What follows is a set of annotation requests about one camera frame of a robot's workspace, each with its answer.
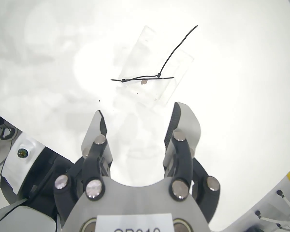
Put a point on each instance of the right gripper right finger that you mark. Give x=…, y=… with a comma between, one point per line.
x=181, y=160

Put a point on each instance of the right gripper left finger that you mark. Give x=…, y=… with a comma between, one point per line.
x=94, y=160

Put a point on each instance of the thin black zip tie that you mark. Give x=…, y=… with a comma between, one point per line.
x=172, y=53
x=135, y=79

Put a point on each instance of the robot body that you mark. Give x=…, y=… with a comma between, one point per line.
x=29, y=143

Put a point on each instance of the clear plastic plate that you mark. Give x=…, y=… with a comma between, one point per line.
x=145, y=56

